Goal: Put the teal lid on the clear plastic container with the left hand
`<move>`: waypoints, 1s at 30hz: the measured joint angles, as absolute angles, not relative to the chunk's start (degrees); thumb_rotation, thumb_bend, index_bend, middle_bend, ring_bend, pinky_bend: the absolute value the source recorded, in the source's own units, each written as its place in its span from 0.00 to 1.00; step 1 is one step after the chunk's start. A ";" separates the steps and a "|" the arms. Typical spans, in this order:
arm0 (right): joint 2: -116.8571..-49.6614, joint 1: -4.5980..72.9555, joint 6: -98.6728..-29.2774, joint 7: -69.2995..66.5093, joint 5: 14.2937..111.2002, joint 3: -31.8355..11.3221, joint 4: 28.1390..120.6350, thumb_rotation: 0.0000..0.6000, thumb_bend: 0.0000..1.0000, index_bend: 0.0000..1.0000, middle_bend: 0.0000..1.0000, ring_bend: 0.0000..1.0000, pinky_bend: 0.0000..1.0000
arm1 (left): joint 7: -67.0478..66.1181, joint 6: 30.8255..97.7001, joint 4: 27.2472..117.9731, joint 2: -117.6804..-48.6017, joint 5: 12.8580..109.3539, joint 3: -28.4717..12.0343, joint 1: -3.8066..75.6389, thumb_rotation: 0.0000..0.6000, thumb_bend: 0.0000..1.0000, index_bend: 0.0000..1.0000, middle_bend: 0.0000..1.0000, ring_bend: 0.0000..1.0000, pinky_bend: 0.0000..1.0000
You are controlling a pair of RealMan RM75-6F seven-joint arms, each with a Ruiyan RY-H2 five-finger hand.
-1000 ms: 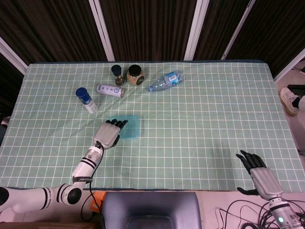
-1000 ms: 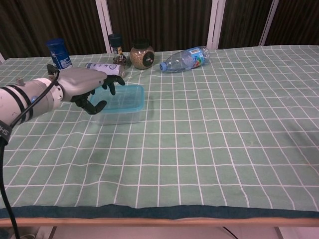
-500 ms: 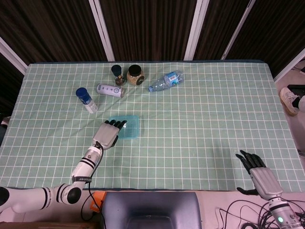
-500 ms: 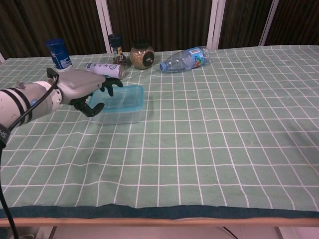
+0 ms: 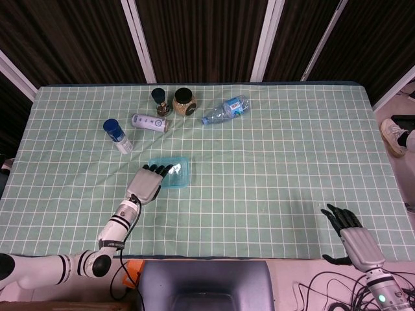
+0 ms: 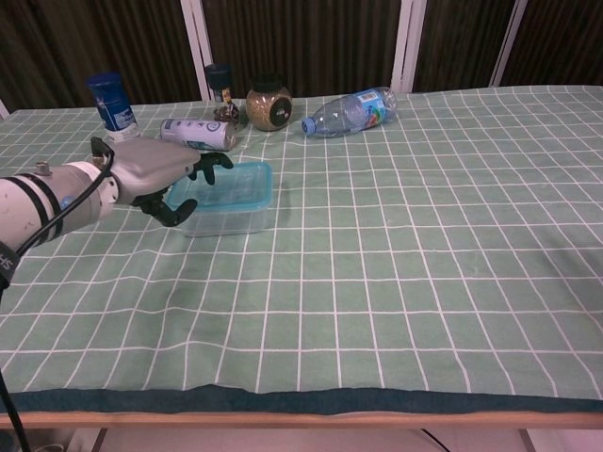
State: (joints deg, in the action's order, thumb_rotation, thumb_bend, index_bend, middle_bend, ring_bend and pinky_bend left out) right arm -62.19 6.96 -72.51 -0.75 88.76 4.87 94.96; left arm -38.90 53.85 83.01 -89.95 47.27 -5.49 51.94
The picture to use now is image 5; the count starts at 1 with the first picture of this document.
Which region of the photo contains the black looped cable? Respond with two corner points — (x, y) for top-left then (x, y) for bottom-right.
(109, 264), (130, 301)

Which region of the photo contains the white screen frame post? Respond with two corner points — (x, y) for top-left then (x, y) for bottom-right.
(0, 50), (38, 101)
(371, 64), (415, 113)
(250, 0), (286, 82)
(300, 0), (350, 82)
(121, 0), (157, 84)

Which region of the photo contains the brown cardboard box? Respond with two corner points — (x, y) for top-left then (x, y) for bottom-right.
(0, 300), (137, 311)

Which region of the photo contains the black-capped pepper grinder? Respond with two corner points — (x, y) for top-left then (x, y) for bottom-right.
(150, 87), (172, 118)

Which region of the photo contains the white shoe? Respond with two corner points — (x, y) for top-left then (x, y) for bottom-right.
(379, 119), (409, 158)

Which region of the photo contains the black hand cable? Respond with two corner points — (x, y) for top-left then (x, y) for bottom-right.
(118, 193), (145, 311)

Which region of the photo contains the white bottle with blue cap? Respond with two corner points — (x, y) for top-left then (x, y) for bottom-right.
(102, 119), (134, 155)

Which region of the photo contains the brown grain jar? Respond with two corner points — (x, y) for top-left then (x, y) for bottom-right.
(172, 87), (198, 117)

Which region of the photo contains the grey robot torso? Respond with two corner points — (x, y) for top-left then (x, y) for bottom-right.
(135, 260), (276, 311)

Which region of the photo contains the person leg with black sock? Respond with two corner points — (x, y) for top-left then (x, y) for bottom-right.
(397, 129), (415, 148)

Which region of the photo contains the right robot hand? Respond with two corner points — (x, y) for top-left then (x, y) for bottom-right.
(320, 203), (386, 271)

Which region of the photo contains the dark pleated curtain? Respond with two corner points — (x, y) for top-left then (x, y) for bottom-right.
(0, 0), (415, 156)

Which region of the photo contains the green checked tablecloth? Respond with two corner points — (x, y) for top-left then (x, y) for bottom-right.
(0, 80), (415, 262)

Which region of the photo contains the clear plastic water bottle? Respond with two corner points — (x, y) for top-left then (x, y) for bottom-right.
(201, 95), (252, 126)

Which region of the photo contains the black cable tangle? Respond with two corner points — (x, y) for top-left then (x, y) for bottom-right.
(296, 270), (415, 311)

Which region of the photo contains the blue plastic lid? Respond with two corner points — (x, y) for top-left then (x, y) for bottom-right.
(148, 156), (191, 190)

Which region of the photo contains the white drink can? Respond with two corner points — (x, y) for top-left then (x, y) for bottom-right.
(130, 113), (171, 133)

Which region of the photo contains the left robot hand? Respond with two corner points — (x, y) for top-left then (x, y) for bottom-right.
(125, 163), (174, 205)

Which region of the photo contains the orange box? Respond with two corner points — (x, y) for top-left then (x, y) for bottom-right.
(122, 260), (145, 288)

